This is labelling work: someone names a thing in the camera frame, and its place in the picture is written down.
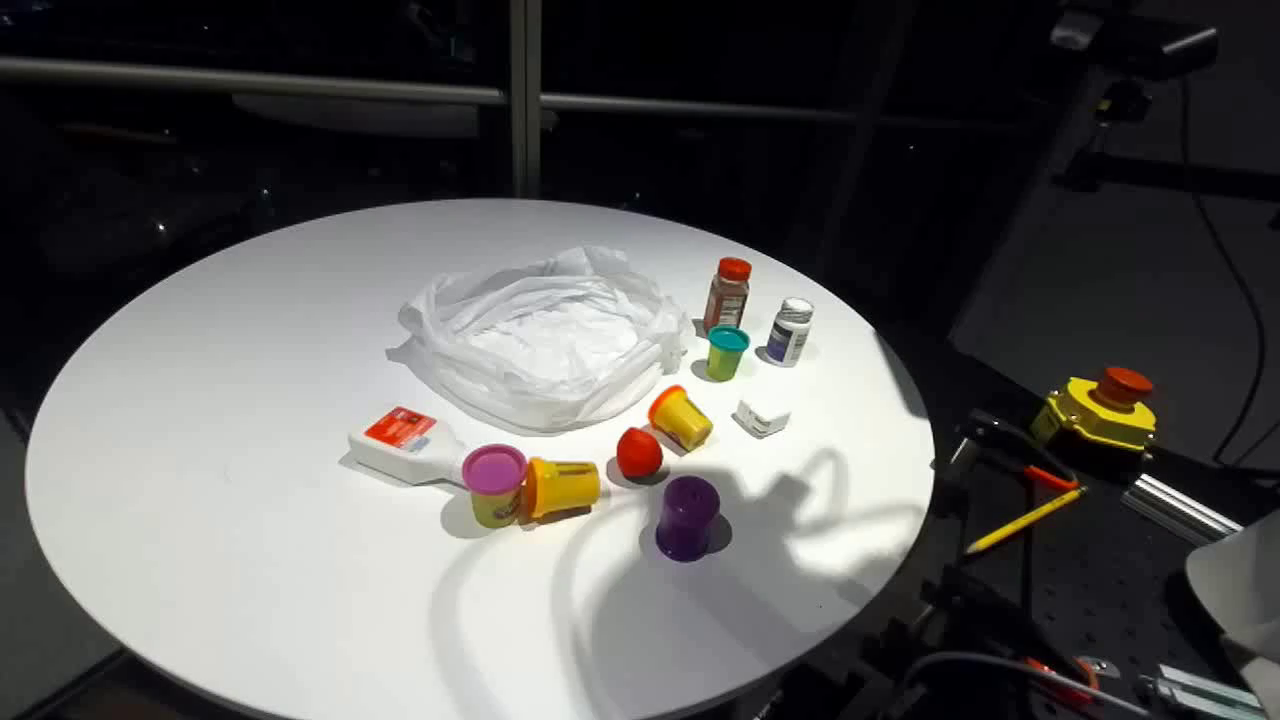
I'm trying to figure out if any aluminium bar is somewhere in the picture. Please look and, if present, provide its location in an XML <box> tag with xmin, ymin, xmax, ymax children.
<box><xmin>1122</xmin><ymin>472</ymin><xmax>1253</xmax><ymax>545</ymax></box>

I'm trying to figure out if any tub with magenta lid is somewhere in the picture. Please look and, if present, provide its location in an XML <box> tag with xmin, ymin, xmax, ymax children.
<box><xmin>459</xmin><ymin>442</ymin><xmax>534</xmax><ymax>533</ymax></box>

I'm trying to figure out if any white pill bottle dark label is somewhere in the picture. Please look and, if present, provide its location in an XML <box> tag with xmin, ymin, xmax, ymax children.
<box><xmin>763</xmin><ymin>297</ymin><xmax>815</xmax><ymax>374</ymax></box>

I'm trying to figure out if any white bottle with red label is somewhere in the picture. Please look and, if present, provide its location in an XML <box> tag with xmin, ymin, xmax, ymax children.
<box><xmin>343</xmin><ymin>406</ymin><xmax>472</xmax><ymax>487</ymax></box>

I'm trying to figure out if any grey window post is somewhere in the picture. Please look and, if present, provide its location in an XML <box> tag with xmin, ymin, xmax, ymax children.
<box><xmin>506</xmin><ymin>0</ymin><xmax>548</xmax><ymax>200</ymax></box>

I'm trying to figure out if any small yellow tub orange lid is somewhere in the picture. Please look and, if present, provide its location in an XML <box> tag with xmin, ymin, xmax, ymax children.
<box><xmin>644</xmin><ymin>380</ymin><xmax>721</xmax><ymax>458</ymax></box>

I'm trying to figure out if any white rounded object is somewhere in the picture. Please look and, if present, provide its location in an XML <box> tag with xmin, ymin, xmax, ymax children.
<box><xmin>1185</xmin><ymin>508</ymin><xmax>1280</xmax><ymax>667</ymax></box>

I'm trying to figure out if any red round small tub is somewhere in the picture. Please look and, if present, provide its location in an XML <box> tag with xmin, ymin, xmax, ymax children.
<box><xmin>612</xmin><ymin>425</ymin><xmax>668</xmax><ymax>487</ymax></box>

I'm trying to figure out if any purple tub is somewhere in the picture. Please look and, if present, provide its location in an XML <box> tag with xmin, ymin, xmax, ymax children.
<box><xmin>653</xmin><ymin>472</ymin><xmax>723</xmax><ymax>565</ymax></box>

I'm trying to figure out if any white charger cube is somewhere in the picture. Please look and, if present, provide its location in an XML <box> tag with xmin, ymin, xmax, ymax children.
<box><xmin>731</xmin><ymin>392</ymin><xmax>795</xmax><ymax>442</ymax></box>

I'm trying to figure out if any black hanging cable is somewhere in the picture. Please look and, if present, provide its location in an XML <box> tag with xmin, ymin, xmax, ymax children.
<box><xmin>1175</xmin><ymin>75</ymin><xmax>1271</xmax><ymax>464</ymax></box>

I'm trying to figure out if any yellow pencil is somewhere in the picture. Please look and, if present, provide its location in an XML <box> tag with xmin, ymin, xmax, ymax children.
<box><xmin>966</xmin><ymin>485</ymin><xmax>1093</xmax><ymax>560</ymax></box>

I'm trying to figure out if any white plastic bag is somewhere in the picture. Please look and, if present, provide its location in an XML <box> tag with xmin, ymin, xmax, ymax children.
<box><xmin>385</xmin><ymin>244</ymin><xmax>694</xmax><ymax>437</ymax></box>

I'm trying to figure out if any spice jar with red lid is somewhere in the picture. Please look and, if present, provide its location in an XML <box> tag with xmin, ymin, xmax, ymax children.
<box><xmin>702</xmin><ymin>251</ymin><xmax>757</xmax><ymax>337</ymax></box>

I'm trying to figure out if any yellow emergency stop button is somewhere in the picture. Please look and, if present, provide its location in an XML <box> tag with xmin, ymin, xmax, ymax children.
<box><xmin>1029</xmin><ymin>366</ymin><xmax>1160</xmax><ymax>462</ymax></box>

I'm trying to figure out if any large yellow tub orange lid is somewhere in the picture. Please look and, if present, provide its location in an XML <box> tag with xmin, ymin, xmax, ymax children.
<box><xmin>515</xmin><ymin>458</ymin><xmax>609</xmax><ymax>529</ymax></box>

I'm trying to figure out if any red handled tool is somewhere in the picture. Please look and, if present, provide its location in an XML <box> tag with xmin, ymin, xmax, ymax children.
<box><xmin>1018</xmin><ymin>458</ymin><xmax>1085</xmax><ymax>502</ymax></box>

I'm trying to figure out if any grey horizontal railing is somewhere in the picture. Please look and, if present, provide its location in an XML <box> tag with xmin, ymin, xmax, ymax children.
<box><xmin>0</xmin><ymin>54</ymin><xmax>1044</xmax><ymax>132</ymax></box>

